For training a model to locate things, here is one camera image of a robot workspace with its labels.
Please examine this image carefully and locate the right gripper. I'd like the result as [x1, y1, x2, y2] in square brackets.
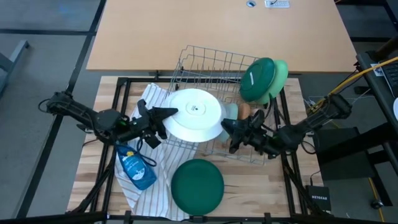
[220, 108, 281, 159]

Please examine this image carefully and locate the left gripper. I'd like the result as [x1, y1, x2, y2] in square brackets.
[119, 98, 180, 149]

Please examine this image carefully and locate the brown divided plate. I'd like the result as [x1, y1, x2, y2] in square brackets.
[238, 103, 252, 121]

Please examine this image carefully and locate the white plate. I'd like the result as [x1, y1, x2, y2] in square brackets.
[161, 88, 224, 143]

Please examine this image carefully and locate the dark green labelled plate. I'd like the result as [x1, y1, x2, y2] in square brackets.
[239, 57, 277, 103]

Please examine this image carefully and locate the dark green plain plate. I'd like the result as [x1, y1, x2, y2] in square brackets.
[170, 158, 225, 217]

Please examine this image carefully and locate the light green plate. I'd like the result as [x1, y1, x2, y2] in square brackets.
[254, 59, 289, 105]

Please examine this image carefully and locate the blue pouch bag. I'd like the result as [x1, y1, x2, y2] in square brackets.
[115, 142, 158, 191]

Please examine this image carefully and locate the white striped dish towel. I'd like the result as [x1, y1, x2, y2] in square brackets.
[114, 82, 200, 221]

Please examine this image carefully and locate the black Netgear router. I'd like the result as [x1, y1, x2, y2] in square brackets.
[305, 185, 333, 213]

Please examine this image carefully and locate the light wooden desk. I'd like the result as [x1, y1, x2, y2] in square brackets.
[86, 0, 358, 74]

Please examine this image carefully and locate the white desk power outlet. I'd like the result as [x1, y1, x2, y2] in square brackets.
[264, 0, 290, 9]

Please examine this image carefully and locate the black side table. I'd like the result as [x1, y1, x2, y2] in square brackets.
[312, 40, 398, 208]

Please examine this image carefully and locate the black caster wheel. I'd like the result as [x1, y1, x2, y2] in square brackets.
[370, 198, 385, 210]

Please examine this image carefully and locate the grey bench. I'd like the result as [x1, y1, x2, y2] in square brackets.
[0, 39, 30, 94]

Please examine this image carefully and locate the black keyboard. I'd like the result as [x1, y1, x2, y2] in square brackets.
[381, 62, 398, 91]

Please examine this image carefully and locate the black aluminium rig frame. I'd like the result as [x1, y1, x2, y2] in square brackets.
[67, 70, 330, 224]

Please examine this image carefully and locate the grey wire dish rack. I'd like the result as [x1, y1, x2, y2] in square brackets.
[161, 44, 280, 166]

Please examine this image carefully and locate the yellow cable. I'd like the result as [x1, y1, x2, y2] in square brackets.
[307, 55, 398, 110]

